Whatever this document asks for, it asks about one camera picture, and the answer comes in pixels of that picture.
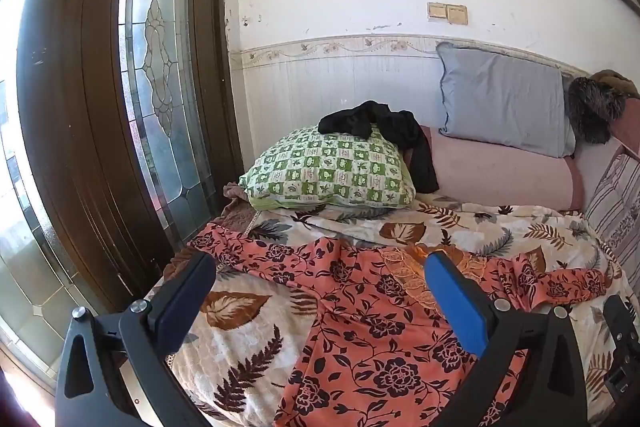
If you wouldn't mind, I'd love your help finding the green checked pillow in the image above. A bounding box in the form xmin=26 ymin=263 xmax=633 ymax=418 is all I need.
xmin=238 ymin=125 xmax=417 ymax=211

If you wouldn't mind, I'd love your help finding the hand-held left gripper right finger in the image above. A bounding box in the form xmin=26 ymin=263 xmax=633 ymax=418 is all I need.
xmin=424 ymin=251 xmax=588 ymax=427

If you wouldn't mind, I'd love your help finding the khaki cloth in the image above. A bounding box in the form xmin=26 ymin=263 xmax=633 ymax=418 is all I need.
xmin=590 ymin=69 xmax=640 ymax=100

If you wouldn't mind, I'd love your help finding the brown door with stained glass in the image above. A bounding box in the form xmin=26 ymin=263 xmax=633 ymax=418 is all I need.
xmin=15 ymin=0 xmax=246 ymax=308

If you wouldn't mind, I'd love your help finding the frosted glass window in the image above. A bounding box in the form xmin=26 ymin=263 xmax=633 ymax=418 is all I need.
xmin=0 ymin=0 xmax=93 ymax=390

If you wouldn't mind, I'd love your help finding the black garment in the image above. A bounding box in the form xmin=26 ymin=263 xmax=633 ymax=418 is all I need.
xmin=318 ymin=100 xmax=440 ymax=194

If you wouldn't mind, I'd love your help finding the dark furry cloth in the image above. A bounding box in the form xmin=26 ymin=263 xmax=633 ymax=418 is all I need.
xmin=567 ymin=77 xmax=628 ymax=145

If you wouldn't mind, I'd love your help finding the grey blue pillow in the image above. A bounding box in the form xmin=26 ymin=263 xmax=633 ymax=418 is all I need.
xmin=436 ymin=41 xmax=577 ymax=158

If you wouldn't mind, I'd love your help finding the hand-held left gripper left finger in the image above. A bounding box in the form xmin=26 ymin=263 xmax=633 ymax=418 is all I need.
xmin=54 ymin=251 xmax=218 ymax=427

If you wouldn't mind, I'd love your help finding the pink bolster cushion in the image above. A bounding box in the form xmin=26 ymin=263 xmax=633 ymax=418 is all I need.
xmin=420 ymin=125 xmax=585 ymax=211

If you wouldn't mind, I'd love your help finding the striped cushion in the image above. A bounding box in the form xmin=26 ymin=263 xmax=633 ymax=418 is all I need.
xmin=582 ymin=147 xmax=640 ymax=280

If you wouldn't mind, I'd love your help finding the orange floral garment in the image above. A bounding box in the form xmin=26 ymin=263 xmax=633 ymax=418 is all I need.
xmin=187 ymin=222 xmax=608 ymax=427

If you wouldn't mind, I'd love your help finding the leaf print blanket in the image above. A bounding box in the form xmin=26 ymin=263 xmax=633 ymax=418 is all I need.
xmin=145 ymin=199 xmax=640 ymax=427

